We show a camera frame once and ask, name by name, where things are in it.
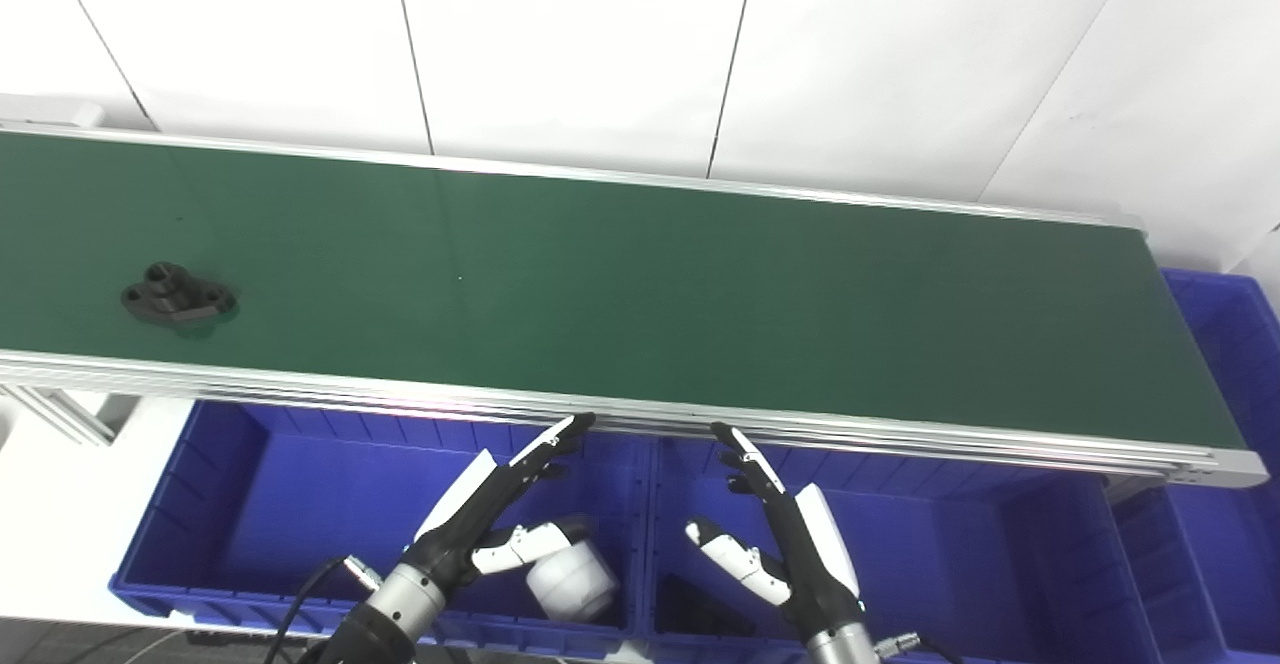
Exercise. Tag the blue plastic bin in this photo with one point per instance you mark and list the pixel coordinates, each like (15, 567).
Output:
(950, 564)
(1230, 564)
(300, 504)

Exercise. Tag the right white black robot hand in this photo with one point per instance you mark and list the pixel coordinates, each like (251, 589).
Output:
(815, 564)

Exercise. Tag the aluminium extrusion conveyor leg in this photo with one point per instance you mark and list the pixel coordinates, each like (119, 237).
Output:
(50, 412)

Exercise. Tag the white cylindrical part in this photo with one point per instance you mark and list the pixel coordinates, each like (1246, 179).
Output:
(575, 584)

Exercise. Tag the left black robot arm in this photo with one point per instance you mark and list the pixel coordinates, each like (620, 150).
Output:
(385, 624)

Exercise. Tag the green conveyor belt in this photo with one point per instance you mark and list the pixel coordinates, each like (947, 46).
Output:
(640, 294)
(400, 399)

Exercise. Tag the grey conveyor end housing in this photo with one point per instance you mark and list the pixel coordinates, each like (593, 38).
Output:
(50, 112)

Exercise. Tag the black flanged metal part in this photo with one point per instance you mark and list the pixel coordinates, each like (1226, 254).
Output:
(175, 299)

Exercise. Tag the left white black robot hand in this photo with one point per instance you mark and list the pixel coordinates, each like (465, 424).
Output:
(470, 519)

